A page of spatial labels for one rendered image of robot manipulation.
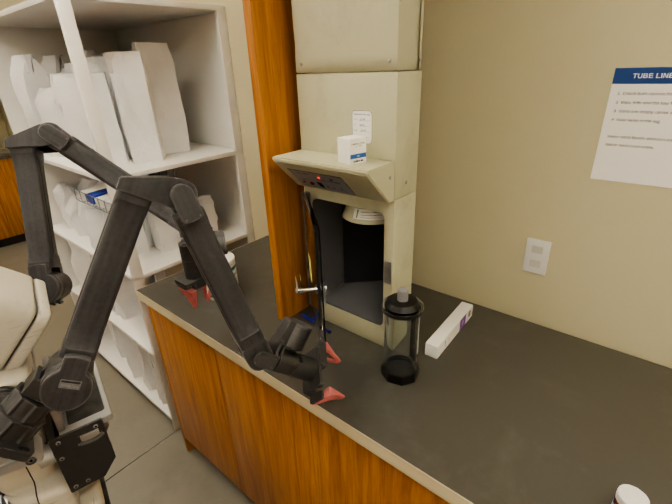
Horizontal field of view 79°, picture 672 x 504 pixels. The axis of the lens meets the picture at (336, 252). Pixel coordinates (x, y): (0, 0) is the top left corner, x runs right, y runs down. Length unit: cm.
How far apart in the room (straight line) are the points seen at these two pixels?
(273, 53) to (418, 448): 105
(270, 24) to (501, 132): 73
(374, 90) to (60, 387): 87
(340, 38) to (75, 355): 87
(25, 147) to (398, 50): 93
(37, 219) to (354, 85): 85
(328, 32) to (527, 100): 59
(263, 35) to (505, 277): 105
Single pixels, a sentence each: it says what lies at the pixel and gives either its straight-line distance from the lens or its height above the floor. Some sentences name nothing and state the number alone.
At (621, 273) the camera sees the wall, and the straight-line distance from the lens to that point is 140.
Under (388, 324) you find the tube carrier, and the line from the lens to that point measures 106.
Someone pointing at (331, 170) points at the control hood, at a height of 150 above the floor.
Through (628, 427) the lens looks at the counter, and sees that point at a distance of 123.
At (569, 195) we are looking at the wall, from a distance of 134.
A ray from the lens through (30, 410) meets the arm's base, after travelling 89.
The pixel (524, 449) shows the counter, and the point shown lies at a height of 94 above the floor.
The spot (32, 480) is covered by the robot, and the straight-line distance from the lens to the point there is 124.
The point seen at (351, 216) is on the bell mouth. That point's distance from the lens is 117.
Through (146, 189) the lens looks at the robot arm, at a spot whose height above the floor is 155.
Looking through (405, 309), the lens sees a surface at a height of 118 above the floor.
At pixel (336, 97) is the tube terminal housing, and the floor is 165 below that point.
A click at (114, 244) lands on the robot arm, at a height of 146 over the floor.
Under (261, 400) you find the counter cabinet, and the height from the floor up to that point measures 76.
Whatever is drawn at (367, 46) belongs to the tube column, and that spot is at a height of 176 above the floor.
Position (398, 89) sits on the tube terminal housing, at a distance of 100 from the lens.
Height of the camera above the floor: 173
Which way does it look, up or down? 25 degrees down
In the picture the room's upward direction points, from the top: 2 degrees counter-clockwise
